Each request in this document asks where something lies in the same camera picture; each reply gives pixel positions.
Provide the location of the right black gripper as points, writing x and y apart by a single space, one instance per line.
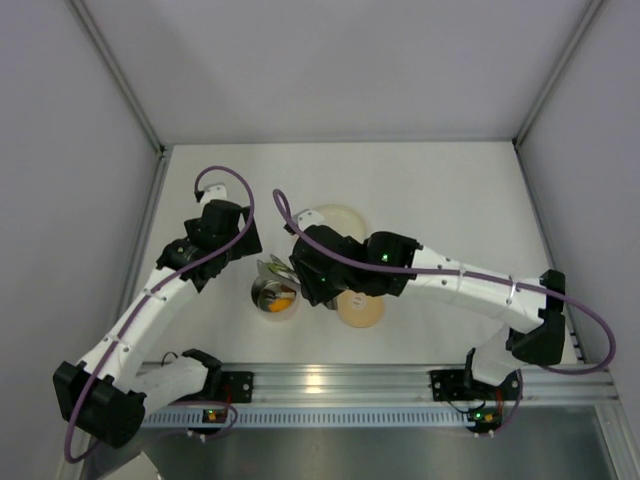
304 276

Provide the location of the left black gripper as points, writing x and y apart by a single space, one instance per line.
248 236

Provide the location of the metal serving tongs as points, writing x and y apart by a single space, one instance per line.
288 277

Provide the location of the orange fish-shaped food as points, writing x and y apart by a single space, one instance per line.
280 304

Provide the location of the beige round lid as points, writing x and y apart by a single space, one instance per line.
359 310

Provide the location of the steel lunch box bowl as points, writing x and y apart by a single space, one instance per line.
265 290

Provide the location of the green round food piece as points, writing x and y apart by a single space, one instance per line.
273 268

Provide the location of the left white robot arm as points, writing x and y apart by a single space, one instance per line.
104 393

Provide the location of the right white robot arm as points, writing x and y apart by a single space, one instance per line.
533 322

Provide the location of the cream round plate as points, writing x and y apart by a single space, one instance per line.
344 220

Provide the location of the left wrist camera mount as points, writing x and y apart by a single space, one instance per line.
212 192

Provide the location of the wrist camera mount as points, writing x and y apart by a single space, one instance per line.
308 218
212 192

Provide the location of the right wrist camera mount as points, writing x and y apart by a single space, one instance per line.
308 218

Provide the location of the aluminium mounting rail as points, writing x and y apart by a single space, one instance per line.
405 385

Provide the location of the left black base bracket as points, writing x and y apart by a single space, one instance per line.
237 387

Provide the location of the black base bracket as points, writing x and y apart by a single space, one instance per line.
237 387
447 385

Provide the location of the slotted cable duct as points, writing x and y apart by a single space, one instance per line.
192 417

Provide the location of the right black base bracket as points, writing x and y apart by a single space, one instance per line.
447 385

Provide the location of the left aluminium frame post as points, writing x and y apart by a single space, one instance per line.
84 17

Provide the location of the aluminium frame post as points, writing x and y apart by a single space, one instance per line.
577 35
84 17

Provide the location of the right aluminium frame post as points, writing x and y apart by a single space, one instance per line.
577 35

